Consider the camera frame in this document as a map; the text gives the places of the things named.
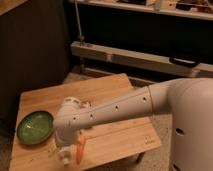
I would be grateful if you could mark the clear plastic bottle white label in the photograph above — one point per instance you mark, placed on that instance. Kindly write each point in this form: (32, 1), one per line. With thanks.
(64, 154)

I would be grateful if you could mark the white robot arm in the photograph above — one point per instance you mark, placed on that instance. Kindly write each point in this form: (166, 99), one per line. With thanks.
(188, 100)

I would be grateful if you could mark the metal pole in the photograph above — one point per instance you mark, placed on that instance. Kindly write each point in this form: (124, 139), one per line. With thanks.
(81, 37)

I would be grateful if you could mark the wooden table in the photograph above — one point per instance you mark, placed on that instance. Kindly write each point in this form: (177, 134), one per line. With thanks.
(104, 143)

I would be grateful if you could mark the orange carrot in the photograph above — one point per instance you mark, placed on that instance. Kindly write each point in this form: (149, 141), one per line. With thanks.
(80, 148)

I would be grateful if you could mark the green bowl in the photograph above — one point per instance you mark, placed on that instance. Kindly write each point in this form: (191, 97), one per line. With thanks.
(35, 127)

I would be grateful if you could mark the metal shelf rail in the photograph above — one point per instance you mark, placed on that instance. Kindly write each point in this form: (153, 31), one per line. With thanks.
(139, 60)

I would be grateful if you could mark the black handle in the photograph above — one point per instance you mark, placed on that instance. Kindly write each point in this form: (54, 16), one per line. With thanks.
(184, 63)

